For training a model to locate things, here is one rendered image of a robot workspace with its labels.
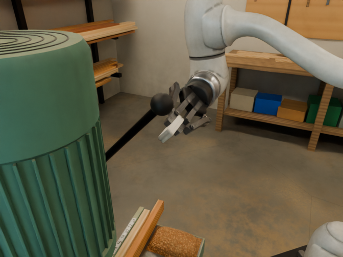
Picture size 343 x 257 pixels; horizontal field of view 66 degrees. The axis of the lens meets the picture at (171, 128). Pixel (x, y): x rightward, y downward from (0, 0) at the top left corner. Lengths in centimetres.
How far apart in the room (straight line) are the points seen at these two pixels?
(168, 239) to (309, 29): 297
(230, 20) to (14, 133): 58
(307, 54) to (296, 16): 271
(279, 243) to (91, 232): 182
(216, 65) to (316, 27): 273
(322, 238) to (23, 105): 89
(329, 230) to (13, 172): 88
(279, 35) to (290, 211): 182
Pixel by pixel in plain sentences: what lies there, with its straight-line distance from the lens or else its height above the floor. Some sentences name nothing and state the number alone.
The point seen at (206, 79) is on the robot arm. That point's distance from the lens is 69.
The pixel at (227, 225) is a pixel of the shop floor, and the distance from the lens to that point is 212.
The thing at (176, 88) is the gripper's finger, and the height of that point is 135.
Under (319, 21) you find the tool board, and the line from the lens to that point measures 342.
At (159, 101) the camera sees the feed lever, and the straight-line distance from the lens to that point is 38.
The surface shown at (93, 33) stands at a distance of 324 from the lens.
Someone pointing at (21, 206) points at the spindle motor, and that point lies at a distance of 31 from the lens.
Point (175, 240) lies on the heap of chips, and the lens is 79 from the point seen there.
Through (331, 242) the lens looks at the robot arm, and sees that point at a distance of 97.
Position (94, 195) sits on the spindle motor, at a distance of 35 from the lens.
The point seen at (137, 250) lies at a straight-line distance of 78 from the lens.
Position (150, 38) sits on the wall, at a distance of 399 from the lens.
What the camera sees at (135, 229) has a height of 95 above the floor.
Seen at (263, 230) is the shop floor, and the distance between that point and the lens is 216.
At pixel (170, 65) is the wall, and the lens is 392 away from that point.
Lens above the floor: 155
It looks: 28 degrees down
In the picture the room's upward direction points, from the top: straight up
